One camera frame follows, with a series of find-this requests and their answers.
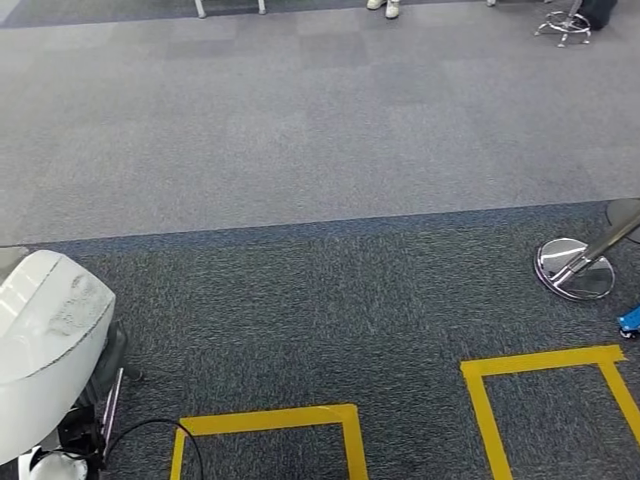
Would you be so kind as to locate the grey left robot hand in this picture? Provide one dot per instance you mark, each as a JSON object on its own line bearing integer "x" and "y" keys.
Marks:
{"x": 107, "y": 364}

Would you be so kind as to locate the white plastic trim part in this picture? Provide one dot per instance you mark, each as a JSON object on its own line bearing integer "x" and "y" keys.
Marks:
{"x": 45, "y": 344}

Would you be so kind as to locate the blue metal shelf rack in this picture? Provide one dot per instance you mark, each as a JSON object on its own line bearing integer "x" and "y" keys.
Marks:
{"x": 631, "y": 319}

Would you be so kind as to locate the yellow floor tape square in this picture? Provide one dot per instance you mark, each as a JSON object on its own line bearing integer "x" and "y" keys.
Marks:
{"x": 540, "y": 363}
{"x": 270, "y": 418}

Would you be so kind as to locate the white table leg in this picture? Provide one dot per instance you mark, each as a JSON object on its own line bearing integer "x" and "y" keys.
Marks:
{"x": 200, "y": 8}
{"x": 261, "y": 6}

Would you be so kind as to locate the person's white shoe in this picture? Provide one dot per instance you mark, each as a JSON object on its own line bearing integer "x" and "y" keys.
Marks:
{"x": 375, "y": 4}
{"x": 392, "y": 8}

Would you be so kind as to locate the chrome stanchion with round base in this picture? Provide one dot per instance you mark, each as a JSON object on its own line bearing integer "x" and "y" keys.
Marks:
{"x": 555, "y": 262}

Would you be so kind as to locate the chrome stool base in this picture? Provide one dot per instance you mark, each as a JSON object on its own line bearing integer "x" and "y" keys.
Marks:
{"x": 567, "y": 25}

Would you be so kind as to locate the black bag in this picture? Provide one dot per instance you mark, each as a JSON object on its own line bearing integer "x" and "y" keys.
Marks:
{"x": 598, "y": 12}

